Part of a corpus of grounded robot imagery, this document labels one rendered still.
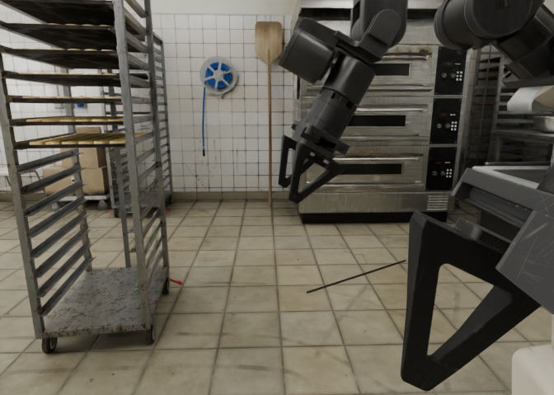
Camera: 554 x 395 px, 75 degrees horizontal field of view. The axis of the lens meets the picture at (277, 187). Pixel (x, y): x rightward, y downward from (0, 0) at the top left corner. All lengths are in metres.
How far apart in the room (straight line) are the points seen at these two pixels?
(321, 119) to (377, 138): 2.89
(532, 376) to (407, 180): 3.09
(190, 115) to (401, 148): 2.37
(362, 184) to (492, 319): 3.27
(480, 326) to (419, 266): 0.04
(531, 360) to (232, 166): 4.00
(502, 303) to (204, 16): 4.36
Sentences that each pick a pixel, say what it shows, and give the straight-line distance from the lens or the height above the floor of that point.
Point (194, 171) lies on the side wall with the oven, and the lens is 4.45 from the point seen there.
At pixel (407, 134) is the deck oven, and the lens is 3.53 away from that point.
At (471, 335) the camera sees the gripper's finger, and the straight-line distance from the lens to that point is 0.20.
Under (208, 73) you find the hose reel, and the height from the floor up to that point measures 1.47.
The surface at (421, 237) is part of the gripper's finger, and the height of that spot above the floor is 1.06.
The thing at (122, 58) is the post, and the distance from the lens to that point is 1.59.
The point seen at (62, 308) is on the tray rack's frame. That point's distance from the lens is 2.14.
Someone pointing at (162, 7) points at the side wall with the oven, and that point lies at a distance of 4.57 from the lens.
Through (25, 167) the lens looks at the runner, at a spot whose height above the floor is 0.87.
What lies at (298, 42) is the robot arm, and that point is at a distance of 0.50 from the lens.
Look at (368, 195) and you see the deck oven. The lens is 3.53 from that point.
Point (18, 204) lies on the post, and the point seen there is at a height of 0.73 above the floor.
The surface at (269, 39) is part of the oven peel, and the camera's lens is 4.32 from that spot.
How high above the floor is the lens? 1.11
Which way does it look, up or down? 13 degrees down
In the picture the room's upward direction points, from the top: straight up
